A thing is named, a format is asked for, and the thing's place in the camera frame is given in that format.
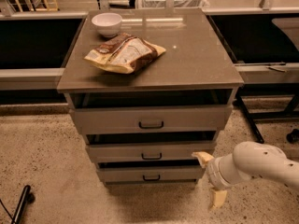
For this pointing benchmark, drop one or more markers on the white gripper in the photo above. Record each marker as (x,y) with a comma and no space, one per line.
(213,173)

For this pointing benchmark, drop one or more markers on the grey drawer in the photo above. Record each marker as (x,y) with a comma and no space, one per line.
(159,119)
(152,174)
(147,151)

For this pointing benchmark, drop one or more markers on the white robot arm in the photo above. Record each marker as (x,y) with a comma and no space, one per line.
(249,160)

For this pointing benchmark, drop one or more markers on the grey bottom drawer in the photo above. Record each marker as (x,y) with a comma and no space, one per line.
(152,174)

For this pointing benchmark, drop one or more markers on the grey drawer cabinet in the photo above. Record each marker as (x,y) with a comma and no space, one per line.
(194,70)

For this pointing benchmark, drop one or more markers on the grey top drawer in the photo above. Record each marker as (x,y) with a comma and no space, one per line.
(159,119)

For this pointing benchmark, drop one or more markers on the black caster wheel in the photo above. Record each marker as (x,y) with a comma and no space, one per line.
(293,136)

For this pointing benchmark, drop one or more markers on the brown yellow snack bag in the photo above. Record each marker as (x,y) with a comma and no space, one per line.
(124,54)

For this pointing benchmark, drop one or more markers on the white bowl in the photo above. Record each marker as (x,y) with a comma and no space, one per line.
(107,24)

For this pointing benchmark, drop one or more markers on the black stand leg left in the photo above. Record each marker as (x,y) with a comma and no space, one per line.
(27,197)

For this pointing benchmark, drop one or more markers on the black table frame leg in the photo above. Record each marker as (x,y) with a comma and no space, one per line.
(249,119)

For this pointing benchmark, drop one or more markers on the wire mesh basket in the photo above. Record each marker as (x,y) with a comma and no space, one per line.
(143,4)

